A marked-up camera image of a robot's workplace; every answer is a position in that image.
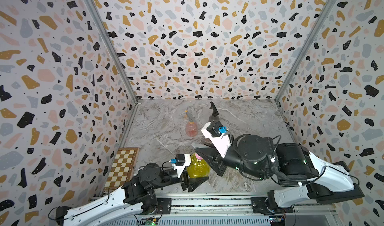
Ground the yellow spray bottle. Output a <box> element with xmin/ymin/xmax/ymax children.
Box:
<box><xmin>187</xmin><ymin>154</ymin><xmax>211</xmax><ymax>179</ymax></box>

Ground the orange grey spray nozzle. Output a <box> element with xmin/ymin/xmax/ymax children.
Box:
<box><xmin>185</xmin><ymin>111</ymin><xmax>196</xmax><ymax>124</ymax></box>

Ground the black spray nozzle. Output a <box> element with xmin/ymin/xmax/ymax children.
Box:
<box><xmin>210</xmin><ymin>102</ymin><xmax>219</xmax><ymax>117</ymax></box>

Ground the pink grey spray nozzle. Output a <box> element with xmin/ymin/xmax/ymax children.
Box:
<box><xmin>192</xmin><ymin>142</ymin><xmax>210</xmax><ymax>160</ymax></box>

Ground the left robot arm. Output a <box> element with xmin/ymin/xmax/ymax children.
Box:
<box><xmin>50</xmin><ymin>163</ymin><xmax>209</xmax><ymax>226</ymax></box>

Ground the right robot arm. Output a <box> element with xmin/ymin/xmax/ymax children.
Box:
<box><xmin>195</xmin><ymin>134</ymin><xmax>365</xmax><ymax>215</ymax></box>

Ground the wooden chessboard box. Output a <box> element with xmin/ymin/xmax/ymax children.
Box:
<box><xmin>105</xmin><ymin>148</ymin><xmax>140</xmax><ymax>190</ymax></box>

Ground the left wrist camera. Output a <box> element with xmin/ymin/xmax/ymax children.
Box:
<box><xmin>169</xmin><ymin>154</ymin><xmax>191</xmax><ymax>178</ymax></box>

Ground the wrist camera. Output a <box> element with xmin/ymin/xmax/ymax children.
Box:
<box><xmin>201</xmin><ymin>121</ymin><xmax>233</xmax><ymax>158</ymax></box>
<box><xmin>169</xmin><ymin>154</ymin><xmax>191</xmax><ymax>178</ymax></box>

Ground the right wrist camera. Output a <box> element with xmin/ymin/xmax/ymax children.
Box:
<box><xmin>201</xmin><ymin>121</ymin><xmax>233</xmax><ymax>158</ymax></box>

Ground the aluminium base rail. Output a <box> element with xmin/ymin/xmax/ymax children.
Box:
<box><xmin>82</xmin><ymin>192</ymin><xmax>340</xmax><ymax>226</ymax></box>

